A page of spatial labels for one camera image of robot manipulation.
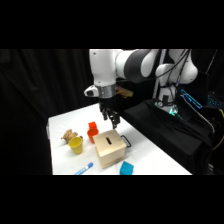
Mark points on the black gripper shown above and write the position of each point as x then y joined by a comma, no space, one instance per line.
107,104

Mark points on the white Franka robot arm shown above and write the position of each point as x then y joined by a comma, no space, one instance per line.
103,66

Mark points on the orange red block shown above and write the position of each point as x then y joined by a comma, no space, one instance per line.
92,125

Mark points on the light wooden box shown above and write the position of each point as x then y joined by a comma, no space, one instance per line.
110,153

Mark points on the yellow plastic cup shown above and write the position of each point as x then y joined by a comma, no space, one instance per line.
76,145

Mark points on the brown plush toy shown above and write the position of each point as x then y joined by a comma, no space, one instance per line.
69,135

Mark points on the blue block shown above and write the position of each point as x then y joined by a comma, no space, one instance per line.
126,168

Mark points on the blue white marker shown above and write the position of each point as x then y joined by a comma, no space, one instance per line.
85,168

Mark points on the black robot stand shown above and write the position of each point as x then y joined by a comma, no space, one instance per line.
166,133

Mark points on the small green light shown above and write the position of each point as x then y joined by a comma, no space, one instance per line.
173,111

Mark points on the black curtain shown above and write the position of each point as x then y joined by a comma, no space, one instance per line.
40,86

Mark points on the blue lit panel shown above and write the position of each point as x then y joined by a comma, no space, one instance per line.
191,99

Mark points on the blue lit keyboard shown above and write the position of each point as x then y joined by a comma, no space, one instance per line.
215,101

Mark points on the tan wrist mount piece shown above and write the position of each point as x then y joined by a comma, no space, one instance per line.
125,92

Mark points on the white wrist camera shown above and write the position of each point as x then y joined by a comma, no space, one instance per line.
90,91

